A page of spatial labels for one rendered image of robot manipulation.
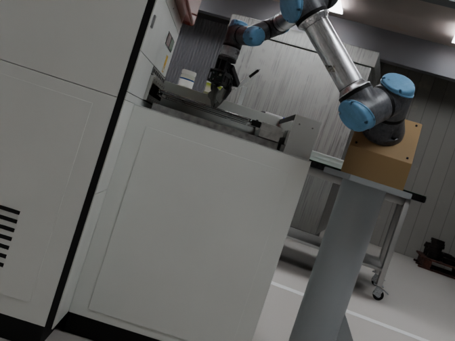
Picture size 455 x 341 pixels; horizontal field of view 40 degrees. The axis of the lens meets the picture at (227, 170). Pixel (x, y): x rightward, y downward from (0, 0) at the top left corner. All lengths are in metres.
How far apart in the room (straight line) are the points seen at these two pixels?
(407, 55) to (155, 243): 7.45
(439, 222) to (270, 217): 7.85
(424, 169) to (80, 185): 8.25
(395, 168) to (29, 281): 1.25
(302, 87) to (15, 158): 5.26
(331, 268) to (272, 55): 5.06
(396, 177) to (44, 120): 1.17
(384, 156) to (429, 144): 7.68
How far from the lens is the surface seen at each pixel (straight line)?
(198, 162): 2.08
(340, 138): 6.83
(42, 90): 1.95
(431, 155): 9.86
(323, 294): 2.22
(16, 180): 1.97
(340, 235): 2.20
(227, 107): 2.69
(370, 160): 2.19
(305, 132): 2.16
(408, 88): 2.11
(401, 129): 2.22
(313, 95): 6.92
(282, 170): 2.09
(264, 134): 2.32
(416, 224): 9.84
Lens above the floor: 0.79
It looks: 2 degrees down
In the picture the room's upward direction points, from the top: 18 degrees clockwise
